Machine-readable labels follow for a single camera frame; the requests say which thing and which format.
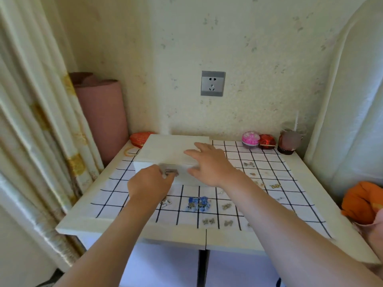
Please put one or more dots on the grey wall socket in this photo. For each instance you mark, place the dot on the grey wall socket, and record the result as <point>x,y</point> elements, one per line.
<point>212,83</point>

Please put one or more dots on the cream gold floral curtain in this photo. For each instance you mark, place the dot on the cream gold floral curtain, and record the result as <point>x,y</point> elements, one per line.
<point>36,131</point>

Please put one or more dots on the red-brown drop earring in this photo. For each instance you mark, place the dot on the red-brown drop earring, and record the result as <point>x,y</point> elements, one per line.
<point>164,202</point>

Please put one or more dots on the person's right hand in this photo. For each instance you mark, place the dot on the person's right hand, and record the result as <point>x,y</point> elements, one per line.
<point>215,170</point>

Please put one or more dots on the person's left forearm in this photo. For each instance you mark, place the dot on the person's left forearm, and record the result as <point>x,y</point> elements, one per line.
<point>113,245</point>

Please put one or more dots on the red heart-shaped box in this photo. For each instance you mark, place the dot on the red heart-shaped box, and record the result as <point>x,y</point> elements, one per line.
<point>140,139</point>

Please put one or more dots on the white drinking straw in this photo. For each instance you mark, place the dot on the white drinking straw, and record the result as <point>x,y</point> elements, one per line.
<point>296,119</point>

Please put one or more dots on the thin gold bangle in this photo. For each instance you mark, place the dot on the thin gold bangle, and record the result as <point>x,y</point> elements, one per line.
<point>125,152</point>

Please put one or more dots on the person's left hand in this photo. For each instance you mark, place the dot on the person's left hand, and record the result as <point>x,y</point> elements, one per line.
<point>149,183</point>

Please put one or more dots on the orange plush cushion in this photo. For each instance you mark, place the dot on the orange plush cushion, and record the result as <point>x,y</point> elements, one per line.
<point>362,203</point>

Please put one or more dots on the person's black printed trousers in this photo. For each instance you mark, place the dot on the person's black printed trousers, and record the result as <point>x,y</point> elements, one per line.
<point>52,279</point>

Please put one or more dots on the pink rolled mat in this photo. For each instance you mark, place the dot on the pink rolled mat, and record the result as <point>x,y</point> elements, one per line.
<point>104,116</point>

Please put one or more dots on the clear plastic drink cup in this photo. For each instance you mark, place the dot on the clear plastic drink cup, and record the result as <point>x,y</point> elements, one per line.
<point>288,140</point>

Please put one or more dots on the pink plaid blanket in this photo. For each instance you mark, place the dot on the pink plaid blanket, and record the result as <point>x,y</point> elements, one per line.
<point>374,236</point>

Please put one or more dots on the pink round trinket box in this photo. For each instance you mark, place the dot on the pink round trinket box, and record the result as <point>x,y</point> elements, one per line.
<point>250,138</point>

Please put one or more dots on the white black-grid table cloth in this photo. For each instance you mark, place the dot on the white black-grid table cloth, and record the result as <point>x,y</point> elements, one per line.
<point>299,206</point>

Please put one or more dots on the white wooden jewelry box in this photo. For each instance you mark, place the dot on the white wooden jewelry box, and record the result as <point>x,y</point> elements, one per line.
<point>167,149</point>

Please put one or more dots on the pile of mixed earrings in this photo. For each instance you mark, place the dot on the pile of mixed earrings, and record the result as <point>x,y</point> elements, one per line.
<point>249,164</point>

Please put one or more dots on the red faceted gift box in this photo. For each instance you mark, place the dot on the red faceted gift box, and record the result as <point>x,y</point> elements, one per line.
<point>267,141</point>

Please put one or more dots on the person's right forearm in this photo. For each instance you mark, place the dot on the person's right forearm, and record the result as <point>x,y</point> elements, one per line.
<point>299,245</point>

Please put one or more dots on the white padded headboard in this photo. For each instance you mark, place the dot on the white padded headboard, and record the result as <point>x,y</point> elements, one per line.
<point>350,101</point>

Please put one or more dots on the blue flower drop earring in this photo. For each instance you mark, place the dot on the blue flower drop earring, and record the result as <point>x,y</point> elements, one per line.
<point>204,203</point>
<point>192,203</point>

